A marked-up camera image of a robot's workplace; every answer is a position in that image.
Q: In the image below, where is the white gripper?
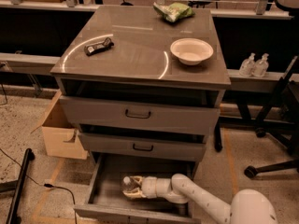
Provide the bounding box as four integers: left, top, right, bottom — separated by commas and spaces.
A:
123, 175, 157, 200

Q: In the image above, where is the clear plastic water bottle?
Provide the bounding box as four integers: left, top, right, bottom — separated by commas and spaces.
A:
121, 176, 141, 192

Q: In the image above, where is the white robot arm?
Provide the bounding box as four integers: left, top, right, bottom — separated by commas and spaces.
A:
122, 174, 278, 224

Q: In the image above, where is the grey open bottom drawer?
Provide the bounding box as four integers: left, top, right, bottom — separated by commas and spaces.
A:
75, 154, 201, 224

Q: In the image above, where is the grey middle drawer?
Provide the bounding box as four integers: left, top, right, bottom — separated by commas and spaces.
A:
78, 133, 206, 161

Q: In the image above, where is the grey top drawer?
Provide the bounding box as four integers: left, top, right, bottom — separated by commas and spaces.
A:
59, 95, 220, 135

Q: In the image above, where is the grey drawer cabinet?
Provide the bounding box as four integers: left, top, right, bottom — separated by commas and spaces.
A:
50, 5, 232, 173

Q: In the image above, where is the cardboard box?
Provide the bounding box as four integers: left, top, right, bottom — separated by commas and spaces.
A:
33, 91, 88, 160

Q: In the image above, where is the black stand leg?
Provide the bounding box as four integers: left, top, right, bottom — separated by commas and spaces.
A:
6, 148, 35, 224

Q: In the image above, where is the white paper bowl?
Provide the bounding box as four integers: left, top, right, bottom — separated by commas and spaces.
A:
170, 38, 214, 65

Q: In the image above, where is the black office chair base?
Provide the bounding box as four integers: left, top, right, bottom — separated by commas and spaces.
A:
243, 56, 299, 179

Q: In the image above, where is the green snack bag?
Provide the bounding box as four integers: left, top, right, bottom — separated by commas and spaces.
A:
153, 3, 194, 23

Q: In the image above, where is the black floor cable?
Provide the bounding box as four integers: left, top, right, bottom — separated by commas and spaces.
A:
0, 147, 78, 224

